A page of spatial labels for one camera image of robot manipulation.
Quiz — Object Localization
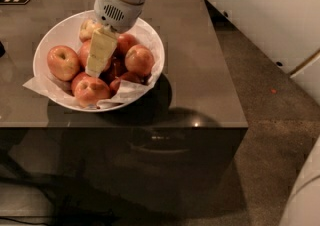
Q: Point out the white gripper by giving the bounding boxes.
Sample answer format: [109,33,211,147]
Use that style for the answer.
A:
[85,0,143,77]

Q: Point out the large red apple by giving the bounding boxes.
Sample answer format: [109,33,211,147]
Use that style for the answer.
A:
[78,39,111,72]

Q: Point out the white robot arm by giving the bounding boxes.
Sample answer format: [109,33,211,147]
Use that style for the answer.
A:
[138,0,319,226]

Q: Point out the top yellowish apple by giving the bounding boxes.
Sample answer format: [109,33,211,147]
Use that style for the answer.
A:
[79,18,101,42]

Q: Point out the upper right red apple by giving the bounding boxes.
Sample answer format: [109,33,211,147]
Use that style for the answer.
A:
[116,33,138,56]

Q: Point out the small centre red apple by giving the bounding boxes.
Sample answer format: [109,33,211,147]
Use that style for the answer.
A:
[101,58,127,84]

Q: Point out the white bowl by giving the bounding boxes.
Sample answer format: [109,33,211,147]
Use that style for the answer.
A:
[32,8,166,113]

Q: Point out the lower right red apple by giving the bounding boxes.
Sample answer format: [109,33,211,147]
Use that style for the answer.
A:
[109,72,141,96]

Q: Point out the left red-yellow apple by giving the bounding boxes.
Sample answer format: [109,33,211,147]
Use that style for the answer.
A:
[47,45,81,81]

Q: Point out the hidden lower left apple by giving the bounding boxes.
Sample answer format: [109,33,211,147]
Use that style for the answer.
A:
[71,72,88,95]

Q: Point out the front red apple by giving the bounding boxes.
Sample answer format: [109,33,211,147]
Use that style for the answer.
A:
[74,77,111,107]

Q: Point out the white paper liner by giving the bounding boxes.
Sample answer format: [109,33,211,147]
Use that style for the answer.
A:
[22,19,165,110]

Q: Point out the dark object at left edge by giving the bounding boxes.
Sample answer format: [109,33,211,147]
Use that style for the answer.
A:
[0,41,6,58]

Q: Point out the black cable on floor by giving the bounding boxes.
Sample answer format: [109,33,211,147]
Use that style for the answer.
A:
[0,215,51,226]

